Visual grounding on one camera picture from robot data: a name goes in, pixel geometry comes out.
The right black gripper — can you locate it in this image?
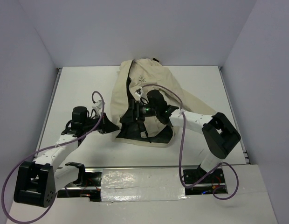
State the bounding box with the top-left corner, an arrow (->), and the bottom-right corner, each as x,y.
119,98 -> 159,124

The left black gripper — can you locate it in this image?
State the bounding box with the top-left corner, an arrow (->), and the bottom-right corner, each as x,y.
83,112 -> 119,134

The cream jacket with black zipper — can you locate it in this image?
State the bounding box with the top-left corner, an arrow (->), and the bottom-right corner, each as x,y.
110,59 -> 216,147

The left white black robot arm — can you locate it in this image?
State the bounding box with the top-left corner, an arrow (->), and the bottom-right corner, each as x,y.
14,106 -> 119,208

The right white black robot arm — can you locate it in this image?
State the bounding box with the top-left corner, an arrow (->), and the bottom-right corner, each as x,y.
120,90 -> 241,182

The white foam front board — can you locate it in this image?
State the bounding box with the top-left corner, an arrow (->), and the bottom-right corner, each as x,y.
4,164 -> 282,224

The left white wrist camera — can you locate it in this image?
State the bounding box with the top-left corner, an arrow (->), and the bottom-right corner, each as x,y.
92,100 -> 105,116

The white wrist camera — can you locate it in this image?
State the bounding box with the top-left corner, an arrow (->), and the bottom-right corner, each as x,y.
134,87 -> 144,98
92,100 -> 105,116

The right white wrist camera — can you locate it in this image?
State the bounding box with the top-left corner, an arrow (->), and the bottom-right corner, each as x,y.
134,87 -> 144,98

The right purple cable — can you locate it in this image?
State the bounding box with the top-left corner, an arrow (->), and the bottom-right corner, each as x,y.
141,84 -> 239,200

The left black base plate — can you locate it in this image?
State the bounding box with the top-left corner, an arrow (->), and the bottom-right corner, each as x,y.
57,169 -> 102,202

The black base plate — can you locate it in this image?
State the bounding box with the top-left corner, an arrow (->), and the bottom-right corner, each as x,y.
57,169 -> 102,202
182,168 -> 227,196

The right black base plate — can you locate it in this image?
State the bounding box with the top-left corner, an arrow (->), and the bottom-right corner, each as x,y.
182,168 -> 227,196

